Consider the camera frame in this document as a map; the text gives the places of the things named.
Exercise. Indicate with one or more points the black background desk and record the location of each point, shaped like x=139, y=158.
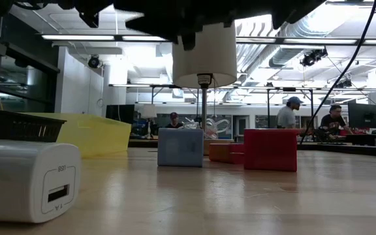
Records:
x=364, y=139

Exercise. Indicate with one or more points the small white table lamp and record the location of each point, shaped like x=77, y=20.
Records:
x=149, y=111

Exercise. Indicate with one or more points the person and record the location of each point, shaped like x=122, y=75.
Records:
x=333, y=124
x=286, y=115
x=174, y=122

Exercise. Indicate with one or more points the white USB wall charger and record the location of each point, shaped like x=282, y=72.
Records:
x=18, y=179

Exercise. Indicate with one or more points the black monitor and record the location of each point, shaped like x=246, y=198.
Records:
x=364, y=115
x=119, y=114

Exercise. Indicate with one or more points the black track spotlights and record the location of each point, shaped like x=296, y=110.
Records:
x=312, y=58

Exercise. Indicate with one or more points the light blue multiport charger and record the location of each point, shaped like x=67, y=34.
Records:
x=179, y=147

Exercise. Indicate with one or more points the white lamp shade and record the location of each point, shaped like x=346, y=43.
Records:
x=207, y=65

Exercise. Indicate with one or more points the red multiport USB charger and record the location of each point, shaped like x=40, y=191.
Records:
x=224, y=152
x=269, y=150

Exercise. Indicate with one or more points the black plastic slotted basket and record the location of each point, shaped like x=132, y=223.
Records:
x=18, y=129

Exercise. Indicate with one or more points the metal lamp pole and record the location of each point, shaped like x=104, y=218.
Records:
x=204, y=107

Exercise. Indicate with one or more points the yellow translucent plastic bin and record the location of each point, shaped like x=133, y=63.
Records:
x=93, y=137

